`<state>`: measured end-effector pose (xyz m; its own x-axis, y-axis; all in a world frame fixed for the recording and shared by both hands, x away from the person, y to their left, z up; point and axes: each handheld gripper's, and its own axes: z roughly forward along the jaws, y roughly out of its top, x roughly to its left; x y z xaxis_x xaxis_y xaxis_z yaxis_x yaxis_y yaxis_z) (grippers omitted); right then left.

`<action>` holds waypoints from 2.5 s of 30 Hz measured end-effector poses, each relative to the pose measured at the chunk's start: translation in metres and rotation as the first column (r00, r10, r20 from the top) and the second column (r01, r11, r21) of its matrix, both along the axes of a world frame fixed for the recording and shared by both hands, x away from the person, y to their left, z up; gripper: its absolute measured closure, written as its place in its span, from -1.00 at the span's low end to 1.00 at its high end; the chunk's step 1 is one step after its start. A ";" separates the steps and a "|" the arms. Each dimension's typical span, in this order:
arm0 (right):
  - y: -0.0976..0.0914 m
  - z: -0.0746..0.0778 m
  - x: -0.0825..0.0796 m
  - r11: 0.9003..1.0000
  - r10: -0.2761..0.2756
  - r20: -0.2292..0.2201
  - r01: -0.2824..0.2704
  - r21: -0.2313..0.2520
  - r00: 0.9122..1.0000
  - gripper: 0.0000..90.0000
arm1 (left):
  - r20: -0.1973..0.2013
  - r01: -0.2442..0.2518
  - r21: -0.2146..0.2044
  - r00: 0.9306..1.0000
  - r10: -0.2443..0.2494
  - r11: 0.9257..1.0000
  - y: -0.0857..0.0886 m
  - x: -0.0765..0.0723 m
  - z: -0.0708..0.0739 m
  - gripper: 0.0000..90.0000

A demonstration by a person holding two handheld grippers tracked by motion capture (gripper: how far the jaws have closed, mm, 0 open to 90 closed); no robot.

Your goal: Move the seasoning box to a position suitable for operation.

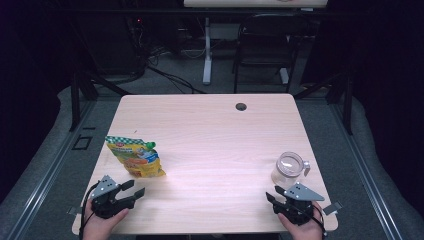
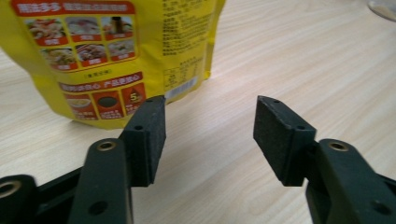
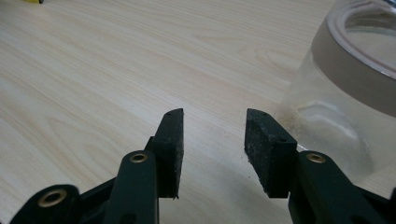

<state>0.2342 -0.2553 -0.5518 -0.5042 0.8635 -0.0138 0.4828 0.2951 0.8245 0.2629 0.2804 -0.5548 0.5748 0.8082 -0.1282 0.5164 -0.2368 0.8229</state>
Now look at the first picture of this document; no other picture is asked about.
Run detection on dark computer tower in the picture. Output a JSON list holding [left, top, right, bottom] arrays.
[[83, 16, 143, 75]]

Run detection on person's right hand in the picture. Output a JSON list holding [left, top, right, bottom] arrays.
[[277, 201, 324, 240]]

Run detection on black floor cables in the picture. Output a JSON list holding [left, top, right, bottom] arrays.
[[146, 64, 208, 95]]

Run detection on clear jar with hinged lid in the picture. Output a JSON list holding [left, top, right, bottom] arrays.
[[270, 151, 311, 190]]

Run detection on black metal stand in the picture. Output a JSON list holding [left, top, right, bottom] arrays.
[[293, 71, 354, 136], [68, 66, 131, 133]]

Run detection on black folding chair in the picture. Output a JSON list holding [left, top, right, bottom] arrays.
[[232, 13, 311, 94]]

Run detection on black floor outlet frame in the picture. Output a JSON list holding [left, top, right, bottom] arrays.
[[71, 134, 94, 151]]

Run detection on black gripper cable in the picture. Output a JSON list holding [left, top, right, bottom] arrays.
[[78, 181, 101, 240], [311, 203, 327, 238]]

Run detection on person's left hand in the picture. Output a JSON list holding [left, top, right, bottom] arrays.
[[82, 199, 130, 240]]

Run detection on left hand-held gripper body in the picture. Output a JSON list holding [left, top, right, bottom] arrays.
[[89, 174, 138, 220]]

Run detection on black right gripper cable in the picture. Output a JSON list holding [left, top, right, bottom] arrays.
[[311, 203, 327, 238]]

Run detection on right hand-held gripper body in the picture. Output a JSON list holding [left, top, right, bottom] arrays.
[[271, 181, 325, 226]]

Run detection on yellow seasoning pouch green cap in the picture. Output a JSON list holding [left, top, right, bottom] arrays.
[[104, 135, 167, 178]]

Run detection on white desk leg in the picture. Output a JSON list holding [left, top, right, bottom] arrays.
[[202, 17, 213, 86]]

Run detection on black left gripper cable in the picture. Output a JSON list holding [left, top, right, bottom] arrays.
[[78, 181, 101, 240]]

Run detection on aluminium floor rail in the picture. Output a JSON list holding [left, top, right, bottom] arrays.
[[6, 99, 98, 240], [329, 99, 404, 240]]

